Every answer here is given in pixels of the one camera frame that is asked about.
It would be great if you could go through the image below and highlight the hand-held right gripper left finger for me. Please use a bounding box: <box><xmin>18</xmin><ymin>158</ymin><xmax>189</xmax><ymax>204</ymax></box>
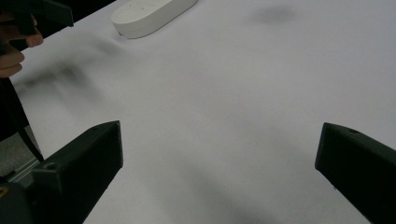
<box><xmin>27</xmin><ymin>119</ymin><xmax>124</xmax><ymax>224</ymax></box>

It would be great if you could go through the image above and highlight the white oval power strip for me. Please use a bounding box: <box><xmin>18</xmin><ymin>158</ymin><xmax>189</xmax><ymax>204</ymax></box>
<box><xmin>110</xmin><ymin>0</ymin><xmax>199</xmax><ymax>40</ymax></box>

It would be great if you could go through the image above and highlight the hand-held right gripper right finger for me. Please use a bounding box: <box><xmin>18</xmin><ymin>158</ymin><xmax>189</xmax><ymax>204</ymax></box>
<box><xmin>314</xmin><ymin>121</ymin><xmax>396</xmax><ymax>224</ymax></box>

